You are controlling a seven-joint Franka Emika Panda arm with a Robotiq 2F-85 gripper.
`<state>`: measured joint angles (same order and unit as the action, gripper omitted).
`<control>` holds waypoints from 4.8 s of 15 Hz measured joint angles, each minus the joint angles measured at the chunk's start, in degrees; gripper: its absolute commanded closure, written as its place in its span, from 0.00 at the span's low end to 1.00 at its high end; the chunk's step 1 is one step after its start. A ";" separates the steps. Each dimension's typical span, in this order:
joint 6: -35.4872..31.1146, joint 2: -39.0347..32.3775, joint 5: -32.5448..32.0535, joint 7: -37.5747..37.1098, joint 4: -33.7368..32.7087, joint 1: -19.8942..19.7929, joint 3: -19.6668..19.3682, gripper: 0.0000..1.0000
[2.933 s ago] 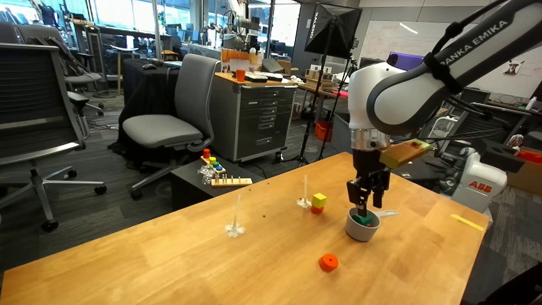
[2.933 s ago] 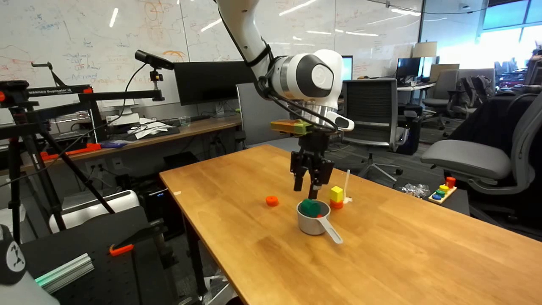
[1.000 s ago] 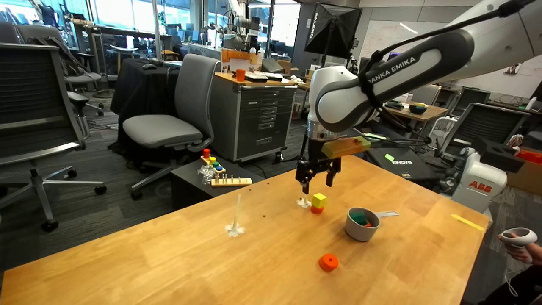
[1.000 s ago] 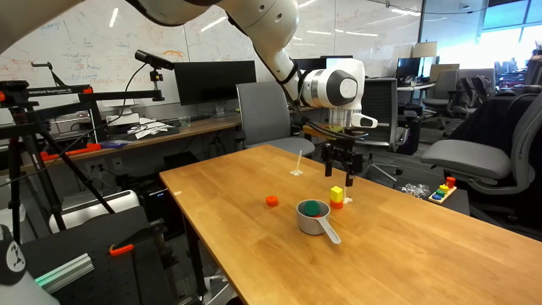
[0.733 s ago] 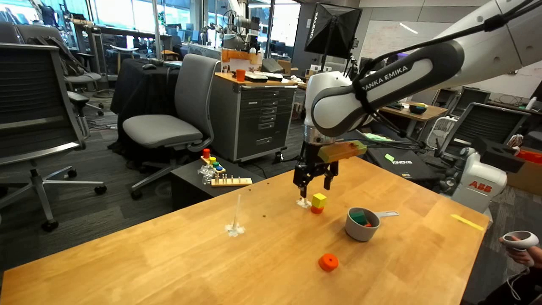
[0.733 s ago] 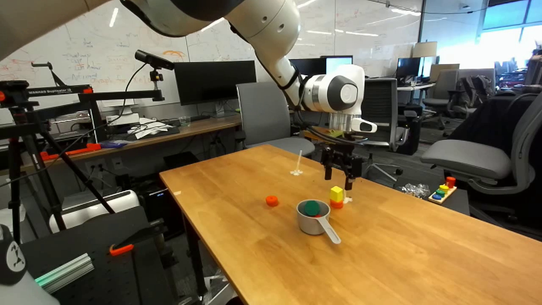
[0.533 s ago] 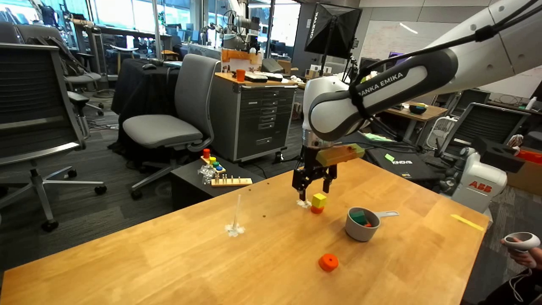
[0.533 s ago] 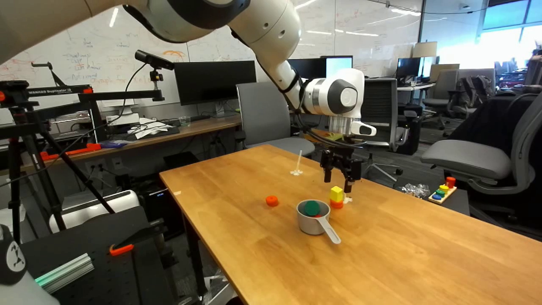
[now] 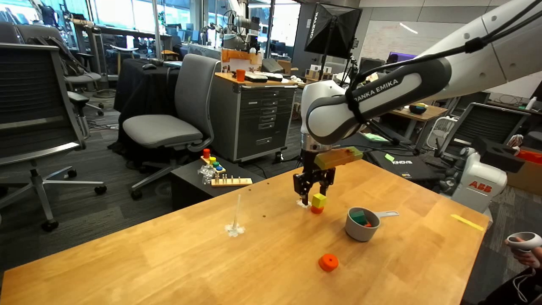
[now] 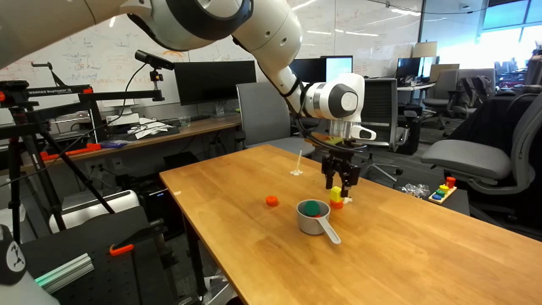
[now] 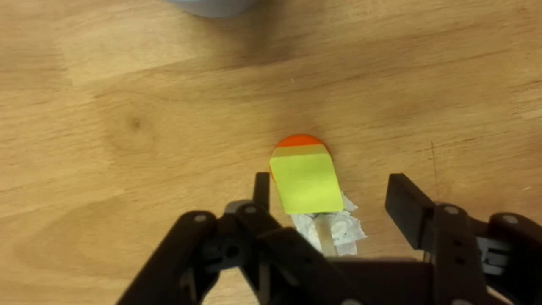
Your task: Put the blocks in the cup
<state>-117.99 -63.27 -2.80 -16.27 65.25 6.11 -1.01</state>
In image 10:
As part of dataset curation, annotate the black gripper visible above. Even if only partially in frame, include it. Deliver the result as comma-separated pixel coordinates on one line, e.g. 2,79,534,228
321,142,363,199

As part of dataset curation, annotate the yellow cube block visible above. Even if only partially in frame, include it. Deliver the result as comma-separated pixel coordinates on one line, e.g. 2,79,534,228
329,184,346,204

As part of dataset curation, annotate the green cube block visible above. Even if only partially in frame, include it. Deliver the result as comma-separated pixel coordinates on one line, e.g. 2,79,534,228
299,199,331,218

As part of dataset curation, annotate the grey measuring cup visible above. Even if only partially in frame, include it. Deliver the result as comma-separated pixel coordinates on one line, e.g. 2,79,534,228
297,197,345,245

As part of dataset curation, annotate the clear plastic bag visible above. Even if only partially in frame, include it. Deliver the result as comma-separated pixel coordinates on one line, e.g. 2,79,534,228
400,181,433,199

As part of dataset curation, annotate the black mesh office chair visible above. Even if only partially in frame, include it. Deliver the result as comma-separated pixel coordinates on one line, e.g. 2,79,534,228
358,75,407,182

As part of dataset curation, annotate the light grey office chair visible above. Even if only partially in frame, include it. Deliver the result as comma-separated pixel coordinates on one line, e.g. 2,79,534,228
236,79,317,159

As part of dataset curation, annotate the colourful stacking toy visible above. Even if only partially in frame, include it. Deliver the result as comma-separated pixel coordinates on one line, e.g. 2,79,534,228
427,174,460,204

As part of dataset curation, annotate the lit computer monitor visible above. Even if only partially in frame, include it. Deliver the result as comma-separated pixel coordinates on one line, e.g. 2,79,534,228
324,53,356,82

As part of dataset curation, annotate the dark computer monitor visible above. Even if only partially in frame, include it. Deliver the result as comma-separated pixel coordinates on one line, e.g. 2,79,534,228
289,55,328,86

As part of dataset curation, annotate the dark background monitor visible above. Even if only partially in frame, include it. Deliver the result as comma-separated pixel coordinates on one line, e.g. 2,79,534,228
395,55,441,84

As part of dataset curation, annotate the grey padded office chair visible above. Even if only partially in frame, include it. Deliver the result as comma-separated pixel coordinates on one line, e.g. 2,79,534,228
421,91,542,226

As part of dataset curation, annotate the grey background office chair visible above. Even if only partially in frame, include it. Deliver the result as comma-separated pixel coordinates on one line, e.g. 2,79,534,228
422,62,463,114

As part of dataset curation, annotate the long wooden desk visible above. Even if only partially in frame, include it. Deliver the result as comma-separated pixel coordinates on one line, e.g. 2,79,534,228
23,96,348,170

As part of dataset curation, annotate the large black monitor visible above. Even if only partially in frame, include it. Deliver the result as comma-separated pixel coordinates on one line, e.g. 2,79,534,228
173,59,260,106

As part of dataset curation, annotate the black background chair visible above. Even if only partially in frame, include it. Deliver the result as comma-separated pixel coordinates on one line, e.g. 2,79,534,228
448,91,541,150

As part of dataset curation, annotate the black metal table leg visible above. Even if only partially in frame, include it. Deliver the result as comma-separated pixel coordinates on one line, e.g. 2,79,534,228
184,216,209,301

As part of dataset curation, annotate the black computer tower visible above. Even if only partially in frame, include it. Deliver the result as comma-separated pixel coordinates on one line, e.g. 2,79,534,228
143,174,190,240

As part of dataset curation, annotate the white papers pile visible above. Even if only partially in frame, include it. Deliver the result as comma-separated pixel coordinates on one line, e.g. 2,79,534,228
107,111,175,140

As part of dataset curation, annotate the white tube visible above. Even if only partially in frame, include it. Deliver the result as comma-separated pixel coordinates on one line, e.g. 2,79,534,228
48,187,141,235

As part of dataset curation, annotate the black cart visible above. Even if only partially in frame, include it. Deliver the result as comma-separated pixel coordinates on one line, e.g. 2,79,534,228
23,204,184,305

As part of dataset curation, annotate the red flat bar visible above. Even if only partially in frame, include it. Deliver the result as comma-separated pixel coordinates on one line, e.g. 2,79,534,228
40,140,106,164

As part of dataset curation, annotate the silver green metal bar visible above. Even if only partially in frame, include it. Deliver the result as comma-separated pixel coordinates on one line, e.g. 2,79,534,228
33,250,97,294

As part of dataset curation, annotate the black cap with logo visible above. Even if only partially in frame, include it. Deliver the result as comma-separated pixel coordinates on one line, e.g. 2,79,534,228
0,223,29,286

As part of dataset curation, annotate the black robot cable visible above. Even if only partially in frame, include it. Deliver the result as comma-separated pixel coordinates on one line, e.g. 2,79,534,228
285,77,372,155

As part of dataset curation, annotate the black stereo camera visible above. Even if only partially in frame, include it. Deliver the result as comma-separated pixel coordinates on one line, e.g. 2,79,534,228
134,47,177,72

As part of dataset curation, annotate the orange clamp handle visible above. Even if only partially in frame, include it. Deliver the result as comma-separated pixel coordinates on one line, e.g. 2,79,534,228
107,242,138,258

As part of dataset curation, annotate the black tripod camera rig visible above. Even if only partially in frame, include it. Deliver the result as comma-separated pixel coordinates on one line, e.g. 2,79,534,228
0,59,167,245

